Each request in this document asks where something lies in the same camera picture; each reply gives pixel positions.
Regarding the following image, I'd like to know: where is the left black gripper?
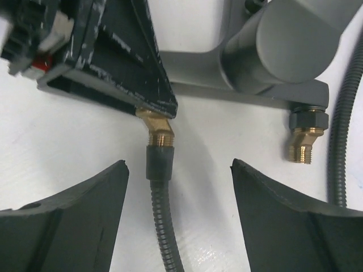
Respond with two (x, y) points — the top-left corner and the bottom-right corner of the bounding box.
(1, 1), (178, 118)

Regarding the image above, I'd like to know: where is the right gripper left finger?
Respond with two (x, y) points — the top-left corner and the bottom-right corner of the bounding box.
(1, 160), (129, 271)

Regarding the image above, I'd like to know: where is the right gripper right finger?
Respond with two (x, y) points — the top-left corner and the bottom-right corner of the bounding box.
(231, 159), (362, 271)

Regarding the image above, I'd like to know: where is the black corrugated shower hose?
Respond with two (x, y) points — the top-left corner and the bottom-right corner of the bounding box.
(144, 27), (363, 272)

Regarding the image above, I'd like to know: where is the dark grey faucet mixer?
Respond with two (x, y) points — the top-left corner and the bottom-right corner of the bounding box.
(160, 1), (362, 164)

